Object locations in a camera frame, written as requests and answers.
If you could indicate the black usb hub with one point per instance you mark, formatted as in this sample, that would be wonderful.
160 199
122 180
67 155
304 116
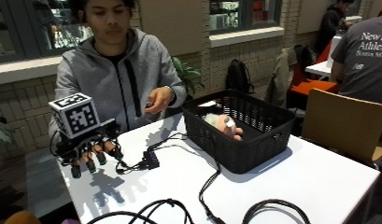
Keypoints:
151 160

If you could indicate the the person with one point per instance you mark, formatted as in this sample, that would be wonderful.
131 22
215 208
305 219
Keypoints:
117 71

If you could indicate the white marker cube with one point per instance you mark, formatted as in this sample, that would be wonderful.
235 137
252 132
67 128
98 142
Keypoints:
77 115

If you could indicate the pale soft toy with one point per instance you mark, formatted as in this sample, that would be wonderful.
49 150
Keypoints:
224 126

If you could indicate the brown chair back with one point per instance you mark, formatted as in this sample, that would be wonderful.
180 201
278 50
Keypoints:
22 218

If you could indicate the black backpack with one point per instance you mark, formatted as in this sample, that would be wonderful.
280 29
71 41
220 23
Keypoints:
239 76

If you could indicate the black plastic basket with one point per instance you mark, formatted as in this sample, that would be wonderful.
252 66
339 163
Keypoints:
244 149

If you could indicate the beige jacket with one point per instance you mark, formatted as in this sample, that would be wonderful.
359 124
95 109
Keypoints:
281 77

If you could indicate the dark framed window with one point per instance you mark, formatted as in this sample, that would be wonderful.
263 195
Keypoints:
17 31
244 14

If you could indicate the orange chair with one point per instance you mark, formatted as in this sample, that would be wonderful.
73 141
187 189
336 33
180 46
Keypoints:
311 85

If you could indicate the white table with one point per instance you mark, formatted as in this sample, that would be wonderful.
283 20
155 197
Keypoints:
321 67

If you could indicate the wooden chair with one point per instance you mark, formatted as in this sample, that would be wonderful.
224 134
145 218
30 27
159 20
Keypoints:
344 124

